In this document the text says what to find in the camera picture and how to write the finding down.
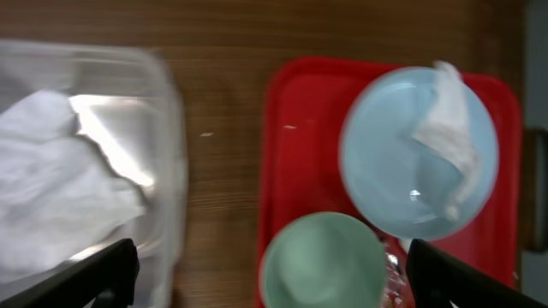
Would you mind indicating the grey dishwasher rack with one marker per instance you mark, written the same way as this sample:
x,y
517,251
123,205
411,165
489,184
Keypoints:
x,y
533,206

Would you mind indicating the red serving tray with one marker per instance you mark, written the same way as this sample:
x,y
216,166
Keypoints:
x,y
307,105

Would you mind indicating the light blue plate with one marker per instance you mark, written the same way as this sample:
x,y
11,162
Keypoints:
x,y
397,183

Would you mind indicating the green bowl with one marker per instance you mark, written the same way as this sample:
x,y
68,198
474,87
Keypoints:
x,y
323,260

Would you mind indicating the clear plastic bin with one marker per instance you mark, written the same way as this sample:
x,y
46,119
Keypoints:
x,y
128,108

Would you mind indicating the red snack wrapper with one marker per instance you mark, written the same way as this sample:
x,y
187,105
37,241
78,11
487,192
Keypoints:
x,y
395,290

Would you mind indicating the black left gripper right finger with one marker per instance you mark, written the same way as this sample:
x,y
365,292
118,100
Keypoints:
x,y
438,280

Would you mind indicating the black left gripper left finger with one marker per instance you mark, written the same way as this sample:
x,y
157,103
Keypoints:
x,y
105,280

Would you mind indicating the white napkin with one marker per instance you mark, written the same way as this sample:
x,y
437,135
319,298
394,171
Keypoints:
x,y
445,131
57,196

